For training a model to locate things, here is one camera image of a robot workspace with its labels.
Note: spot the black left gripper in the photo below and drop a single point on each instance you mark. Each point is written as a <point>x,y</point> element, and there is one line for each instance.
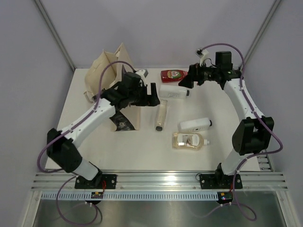
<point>148,100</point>

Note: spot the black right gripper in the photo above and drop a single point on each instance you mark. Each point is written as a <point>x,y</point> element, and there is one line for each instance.
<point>195,70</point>

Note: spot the beige canvas tote bag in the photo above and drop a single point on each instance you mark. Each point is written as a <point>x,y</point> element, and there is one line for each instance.
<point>127,119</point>

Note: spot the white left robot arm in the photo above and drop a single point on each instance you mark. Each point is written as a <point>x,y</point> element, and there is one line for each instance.
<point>63,144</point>

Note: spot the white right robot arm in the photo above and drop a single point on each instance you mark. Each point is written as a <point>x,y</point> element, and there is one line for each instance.
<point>253,132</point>

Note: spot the clear rectangular bottle black cap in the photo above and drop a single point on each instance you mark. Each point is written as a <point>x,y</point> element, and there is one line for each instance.
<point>161,115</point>

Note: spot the white bottle black cap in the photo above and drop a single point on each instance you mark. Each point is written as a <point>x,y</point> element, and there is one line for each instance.
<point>170,91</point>

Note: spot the red dish soap bottle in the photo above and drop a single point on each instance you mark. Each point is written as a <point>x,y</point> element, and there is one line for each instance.
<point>168,76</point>

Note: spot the small white bottle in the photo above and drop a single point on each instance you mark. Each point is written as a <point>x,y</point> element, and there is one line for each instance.
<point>201,124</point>

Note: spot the clear amber soap bottle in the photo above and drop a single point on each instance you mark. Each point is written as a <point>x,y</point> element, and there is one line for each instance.
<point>194,141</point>

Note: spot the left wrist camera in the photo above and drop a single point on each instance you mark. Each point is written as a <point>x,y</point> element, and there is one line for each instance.
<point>143,73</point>

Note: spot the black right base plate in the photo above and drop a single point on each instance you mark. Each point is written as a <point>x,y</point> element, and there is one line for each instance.
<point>211,181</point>

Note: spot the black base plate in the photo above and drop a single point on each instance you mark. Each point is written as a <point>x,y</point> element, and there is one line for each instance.
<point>100,181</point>
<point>211,181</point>

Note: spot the right side aluminium rail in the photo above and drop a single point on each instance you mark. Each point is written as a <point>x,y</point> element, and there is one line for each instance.
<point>265,162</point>

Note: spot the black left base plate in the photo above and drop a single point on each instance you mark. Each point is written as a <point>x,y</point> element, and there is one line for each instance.
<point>100,181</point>

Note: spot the right aluminium frame post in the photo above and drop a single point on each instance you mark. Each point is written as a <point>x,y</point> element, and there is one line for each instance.
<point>261,31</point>

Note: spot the aluminium frame post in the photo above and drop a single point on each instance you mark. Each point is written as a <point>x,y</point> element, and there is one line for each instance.
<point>50,26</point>
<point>261,31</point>

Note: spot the aluminium mounting rail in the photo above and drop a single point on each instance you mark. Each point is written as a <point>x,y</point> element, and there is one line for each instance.
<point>161,181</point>

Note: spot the left aluminium frame post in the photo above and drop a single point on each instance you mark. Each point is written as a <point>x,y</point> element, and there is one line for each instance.
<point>50,26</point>

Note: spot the white slotted cable duct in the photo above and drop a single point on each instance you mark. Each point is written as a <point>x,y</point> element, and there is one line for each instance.
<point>131,196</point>

